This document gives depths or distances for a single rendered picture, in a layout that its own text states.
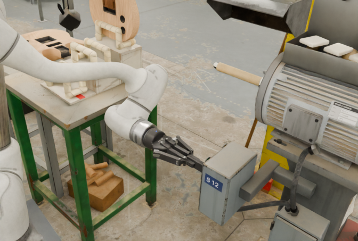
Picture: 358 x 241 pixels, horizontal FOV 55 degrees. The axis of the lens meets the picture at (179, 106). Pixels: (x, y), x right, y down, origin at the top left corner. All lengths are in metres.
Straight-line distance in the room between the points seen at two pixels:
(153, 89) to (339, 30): 0.62
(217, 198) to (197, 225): 1.27
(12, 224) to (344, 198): 1.05
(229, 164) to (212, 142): 1.94
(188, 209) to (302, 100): 1.51
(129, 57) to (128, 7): 0.26
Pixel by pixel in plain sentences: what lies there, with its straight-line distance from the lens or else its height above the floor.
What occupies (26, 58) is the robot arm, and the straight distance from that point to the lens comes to 1.06.
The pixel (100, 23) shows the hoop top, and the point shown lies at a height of 1.21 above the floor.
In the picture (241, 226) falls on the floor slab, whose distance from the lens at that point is 2.36.
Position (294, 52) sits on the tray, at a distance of 1.05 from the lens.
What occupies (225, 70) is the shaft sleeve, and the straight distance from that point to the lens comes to 1.27.
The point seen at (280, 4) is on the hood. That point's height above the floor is 1.52.
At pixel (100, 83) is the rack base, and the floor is 0.98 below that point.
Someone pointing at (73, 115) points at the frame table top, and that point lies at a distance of 1.61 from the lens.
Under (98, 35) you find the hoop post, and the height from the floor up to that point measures 1.13.
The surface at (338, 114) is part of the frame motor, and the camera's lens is 1.02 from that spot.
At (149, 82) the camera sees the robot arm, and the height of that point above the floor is 1.22.
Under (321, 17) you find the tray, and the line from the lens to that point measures 1.16.
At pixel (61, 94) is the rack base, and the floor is 0.94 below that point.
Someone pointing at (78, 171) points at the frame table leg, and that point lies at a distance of 1.73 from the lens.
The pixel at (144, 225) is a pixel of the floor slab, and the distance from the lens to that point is 2.32.
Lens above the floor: 1.79
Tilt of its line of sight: 32 degrees down
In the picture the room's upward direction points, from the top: 3 degrees clockwise
